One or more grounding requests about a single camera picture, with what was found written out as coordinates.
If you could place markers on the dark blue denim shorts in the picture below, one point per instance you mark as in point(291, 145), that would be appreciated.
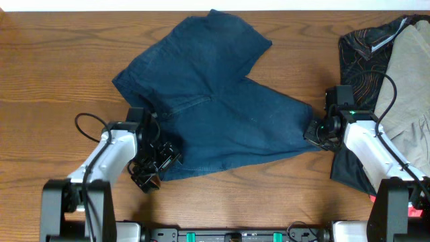
point(195, 81)

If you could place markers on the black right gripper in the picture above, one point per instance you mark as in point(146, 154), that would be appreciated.
point(309, 134)

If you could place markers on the red white item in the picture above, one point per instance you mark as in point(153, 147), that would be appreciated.
point(411, 211)

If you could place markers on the black patterned garment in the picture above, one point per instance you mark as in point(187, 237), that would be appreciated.
point(359, 51)

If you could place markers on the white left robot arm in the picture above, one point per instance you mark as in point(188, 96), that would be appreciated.
point(80, 207)

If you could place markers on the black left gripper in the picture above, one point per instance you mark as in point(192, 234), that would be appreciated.
point(167, 158)

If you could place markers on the beige khaki garment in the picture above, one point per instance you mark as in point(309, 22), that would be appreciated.
point(407, 122)

